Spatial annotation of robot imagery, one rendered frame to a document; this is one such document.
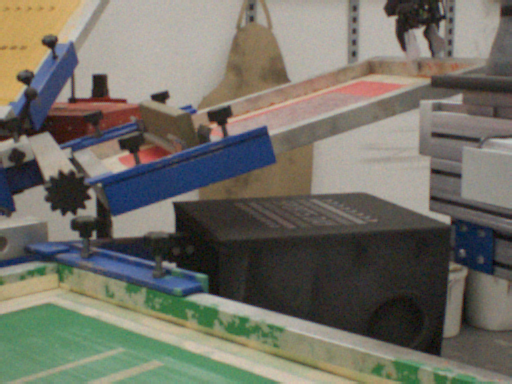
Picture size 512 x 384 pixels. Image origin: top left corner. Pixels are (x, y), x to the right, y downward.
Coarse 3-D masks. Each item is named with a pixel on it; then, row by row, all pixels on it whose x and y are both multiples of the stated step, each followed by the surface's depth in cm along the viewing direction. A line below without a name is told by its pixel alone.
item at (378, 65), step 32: (352, 64) 217; (384, 64) 209; (448, 64) 180; (480, 64) 167; (256, 96) 210; (288, 96) 212; (384, 96) 161; (416, 96) 162; (448, 96) 164; (288, 128) 156; (320, 128) 158; (352, 128) 159; (96, 160) 179; (96, 192) 162
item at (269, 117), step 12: (348, 84) 211; (360, 84) 206; (372, 84) 202; (384, 84) 197; (396, 84) 193; (312, 96) 208; (324, 96) 203; (336, 96) 199; (348, 96) 194; (276, 108) 206; (288, 108) 201; (300, 108) 196; (312, 108) 192; (240, 120) 203; (252, 120) 198; (264, 120) 193; (276, 120) 189; (216, 132) 195; (228, 132) 191; (240, 132) 187; (132, 156) 194; (144, 156) 190; (156, 156) 186
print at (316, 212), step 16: (240, 208) 196; (256, 208) 196; (272, 208) 196; (288, 208) 196; (304, 208) 196; (320, 208) 196; (336, 208) 195; (272, 224) 178; (288, 224) 178; (304, 224) 178; (320, 224) 178; (336, 224) 178
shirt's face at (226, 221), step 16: (192, 208) 196; (208, 208) 196; (224, 208) 196; (352, 208) 196; (368, 208) 196; (384, 208) 195; (400, 208) 195; (208, 224) 178; (224, 224) 178; (240, 224) 178; (256, 224) 178; (352, 224) 178; (368, 224) 178; (384, 224) 178; (400, 224) 178; (416, 224) 178; (432, 224) 178; (448, 224) 178
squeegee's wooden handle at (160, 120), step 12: (144, 108) 190; (156, 108) 177; (168, 108) 171; (144, 120) 196; (156, 120) 180; (168, 120) 166; (180, 120) 159; (156, 132) 185; (168, 132) 171; (180, 132) 160; (192, 132) 160; (192, 144) 161
